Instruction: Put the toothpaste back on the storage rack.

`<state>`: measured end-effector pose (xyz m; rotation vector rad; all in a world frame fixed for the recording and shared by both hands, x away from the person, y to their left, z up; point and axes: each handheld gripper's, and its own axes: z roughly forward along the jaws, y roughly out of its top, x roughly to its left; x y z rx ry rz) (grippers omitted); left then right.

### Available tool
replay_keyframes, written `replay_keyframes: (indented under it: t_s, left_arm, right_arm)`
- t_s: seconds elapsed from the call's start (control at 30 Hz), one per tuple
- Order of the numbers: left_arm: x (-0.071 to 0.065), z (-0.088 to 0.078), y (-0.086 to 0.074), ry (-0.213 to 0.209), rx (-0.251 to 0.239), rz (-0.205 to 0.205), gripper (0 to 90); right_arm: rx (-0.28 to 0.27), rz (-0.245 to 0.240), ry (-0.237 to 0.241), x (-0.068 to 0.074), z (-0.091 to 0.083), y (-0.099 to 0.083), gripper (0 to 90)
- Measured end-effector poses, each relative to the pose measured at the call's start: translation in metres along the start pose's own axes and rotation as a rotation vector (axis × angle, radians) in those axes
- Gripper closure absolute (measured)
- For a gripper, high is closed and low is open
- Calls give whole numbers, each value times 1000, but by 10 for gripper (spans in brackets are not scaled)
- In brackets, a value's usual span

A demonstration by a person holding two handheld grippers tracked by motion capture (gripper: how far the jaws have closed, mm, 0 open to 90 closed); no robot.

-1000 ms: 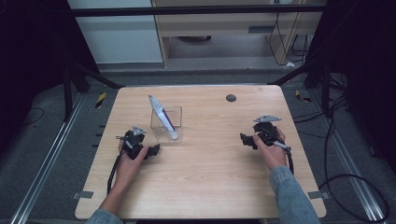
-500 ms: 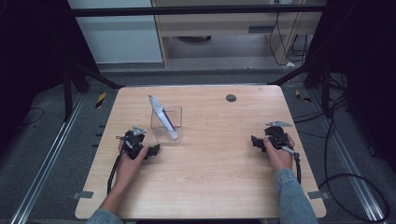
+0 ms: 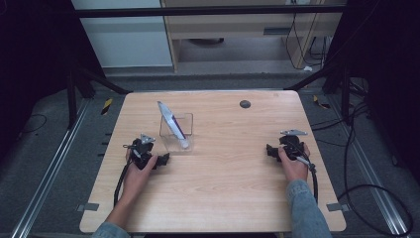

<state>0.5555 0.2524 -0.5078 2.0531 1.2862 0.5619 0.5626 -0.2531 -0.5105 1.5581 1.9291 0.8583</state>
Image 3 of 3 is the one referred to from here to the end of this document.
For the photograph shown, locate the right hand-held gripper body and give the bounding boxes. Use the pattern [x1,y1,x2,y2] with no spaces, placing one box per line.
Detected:
[278,129,309,162]

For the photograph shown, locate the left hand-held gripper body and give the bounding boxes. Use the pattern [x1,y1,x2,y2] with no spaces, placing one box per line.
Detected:
[123,132,158,171]

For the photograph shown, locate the white and purple tube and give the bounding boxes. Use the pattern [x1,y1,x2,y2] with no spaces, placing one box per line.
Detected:
[157,100,190,150]

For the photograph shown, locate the clear acrylic holder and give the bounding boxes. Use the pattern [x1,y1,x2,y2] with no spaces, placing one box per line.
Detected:
[158,112,195,154]

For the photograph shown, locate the person's right hand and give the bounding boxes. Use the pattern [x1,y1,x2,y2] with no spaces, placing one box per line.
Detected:
[277,143,312,182]

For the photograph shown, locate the person's left hand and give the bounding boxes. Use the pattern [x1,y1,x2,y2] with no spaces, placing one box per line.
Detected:
[123,148,159,201]

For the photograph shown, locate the yellow and black floor tape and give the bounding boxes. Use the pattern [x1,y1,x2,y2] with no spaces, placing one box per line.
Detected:
[312,94,332,110]
[100,97,114,116]

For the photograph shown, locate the black metal stand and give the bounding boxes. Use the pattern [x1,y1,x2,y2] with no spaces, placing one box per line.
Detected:
[283,61,353,125]
[64,59,134,131]

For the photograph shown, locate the white cabinet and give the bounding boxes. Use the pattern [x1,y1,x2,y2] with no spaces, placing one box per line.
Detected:
[70,0,174,69]

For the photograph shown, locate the black curtain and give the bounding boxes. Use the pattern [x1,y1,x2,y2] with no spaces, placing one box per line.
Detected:
[0,0,107,162]
[324,0,420,184]

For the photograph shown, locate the light wooden desk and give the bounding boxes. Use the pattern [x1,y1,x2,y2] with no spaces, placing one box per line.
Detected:
[159,0,349,72]

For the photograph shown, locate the black horizontal bar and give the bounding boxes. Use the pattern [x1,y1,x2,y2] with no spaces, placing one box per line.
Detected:
[73,4,347,19]

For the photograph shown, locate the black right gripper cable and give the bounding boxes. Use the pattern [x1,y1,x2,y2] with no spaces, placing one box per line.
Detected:
[287,140,320,204]

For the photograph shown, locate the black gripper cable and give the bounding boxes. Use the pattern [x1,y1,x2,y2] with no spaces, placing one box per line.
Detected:
[113,144,137,208]
[287,140,320,204]

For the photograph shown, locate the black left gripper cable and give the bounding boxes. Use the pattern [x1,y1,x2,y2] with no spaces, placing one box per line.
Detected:
[113,144,137,208]

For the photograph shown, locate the black looped floor cable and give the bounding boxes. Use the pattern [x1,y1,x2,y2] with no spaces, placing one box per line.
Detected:
[310,98,414,238]

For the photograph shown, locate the grey metal table bracket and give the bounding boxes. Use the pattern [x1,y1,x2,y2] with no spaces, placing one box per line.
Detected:
[76,202,100,213]
[325,202,351,213]

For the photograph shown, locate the aluminium floor rail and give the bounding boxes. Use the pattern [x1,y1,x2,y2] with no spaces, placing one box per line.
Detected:
[9,98,92,238]
[329,94,411,238]

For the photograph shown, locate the black hanging desk cables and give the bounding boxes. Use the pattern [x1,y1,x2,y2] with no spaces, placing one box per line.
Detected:
[284,0,329,71]

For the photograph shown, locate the thin black floor cable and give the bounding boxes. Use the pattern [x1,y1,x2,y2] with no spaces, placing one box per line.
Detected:
[19,113,49,135]

